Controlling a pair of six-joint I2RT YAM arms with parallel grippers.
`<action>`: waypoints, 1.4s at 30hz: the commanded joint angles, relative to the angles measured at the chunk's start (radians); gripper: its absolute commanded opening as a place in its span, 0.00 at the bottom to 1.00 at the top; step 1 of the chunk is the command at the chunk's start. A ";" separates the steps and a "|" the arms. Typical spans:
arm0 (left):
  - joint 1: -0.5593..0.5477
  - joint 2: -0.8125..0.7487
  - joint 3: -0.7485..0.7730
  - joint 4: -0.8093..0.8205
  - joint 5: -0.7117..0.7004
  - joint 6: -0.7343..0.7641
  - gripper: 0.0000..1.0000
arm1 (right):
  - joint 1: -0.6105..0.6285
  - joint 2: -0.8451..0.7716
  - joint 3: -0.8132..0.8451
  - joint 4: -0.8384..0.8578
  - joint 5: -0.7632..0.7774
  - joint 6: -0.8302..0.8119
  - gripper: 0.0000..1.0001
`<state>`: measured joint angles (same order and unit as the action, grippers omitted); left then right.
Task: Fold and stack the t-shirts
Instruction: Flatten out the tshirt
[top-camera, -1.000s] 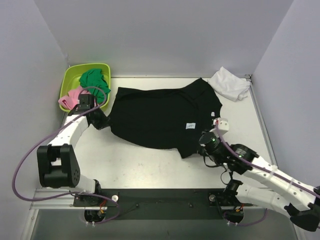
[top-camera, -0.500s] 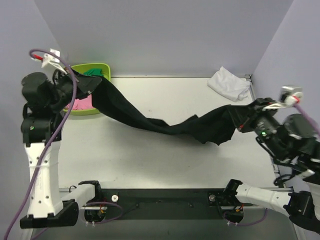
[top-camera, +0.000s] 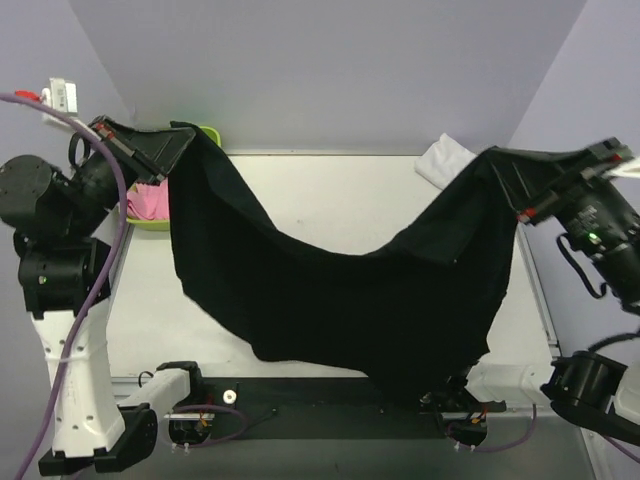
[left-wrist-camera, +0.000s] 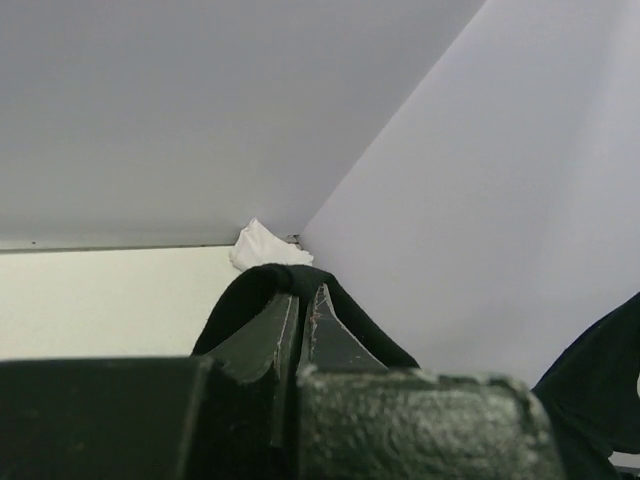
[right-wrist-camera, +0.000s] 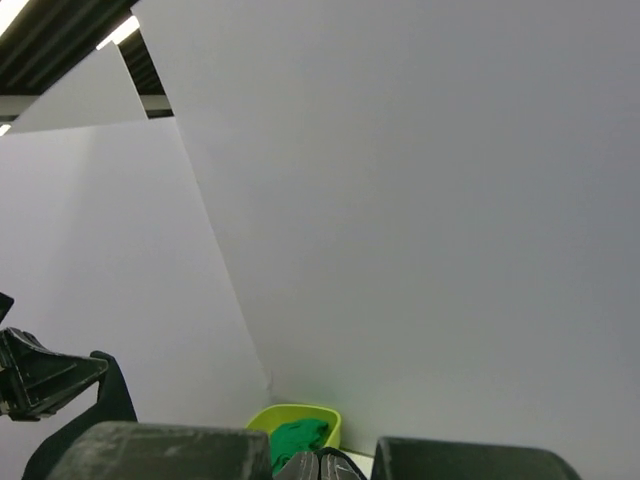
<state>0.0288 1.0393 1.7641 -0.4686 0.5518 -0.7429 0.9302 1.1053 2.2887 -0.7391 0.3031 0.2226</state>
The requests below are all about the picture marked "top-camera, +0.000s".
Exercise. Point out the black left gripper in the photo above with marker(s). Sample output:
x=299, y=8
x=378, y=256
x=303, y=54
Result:
x=129, y=154

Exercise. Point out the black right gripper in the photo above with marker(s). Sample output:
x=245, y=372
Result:
x=561, y=188

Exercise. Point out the black t-shirt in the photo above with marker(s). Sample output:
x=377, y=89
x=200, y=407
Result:
x=409, y=315

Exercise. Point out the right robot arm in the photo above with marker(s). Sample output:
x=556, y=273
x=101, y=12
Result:
x=572, y=320

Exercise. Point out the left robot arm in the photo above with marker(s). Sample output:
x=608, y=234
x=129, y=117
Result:
x=64, y=275

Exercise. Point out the pink t-shirt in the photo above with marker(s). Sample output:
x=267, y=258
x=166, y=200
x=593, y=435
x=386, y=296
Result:
x=148, y=202

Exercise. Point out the lime green plastic tub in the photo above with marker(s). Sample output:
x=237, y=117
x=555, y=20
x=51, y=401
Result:
x=150, y=225

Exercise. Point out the white folded t-shirt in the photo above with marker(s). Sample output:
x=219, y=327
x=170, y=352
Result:
x=443, y=161

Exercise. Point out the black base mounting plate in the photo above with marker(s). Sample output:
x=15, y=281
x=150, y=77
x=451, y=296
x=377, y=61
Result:
x=316, y=409

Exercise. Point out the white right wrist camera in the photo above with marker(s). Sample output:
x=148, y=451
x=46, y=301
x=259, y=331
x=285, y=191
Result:
x=625, y=167

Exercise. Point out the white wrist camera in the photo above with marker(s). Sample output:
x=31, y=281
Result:
x=625, y=167
x=61, y=95

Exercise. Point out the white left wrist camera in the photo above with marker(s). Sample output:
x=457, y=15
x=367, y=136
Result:
x=61, y=95

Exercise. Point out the aluminium frame rail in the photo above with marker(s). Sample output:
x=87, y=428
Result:
x=130, y=391

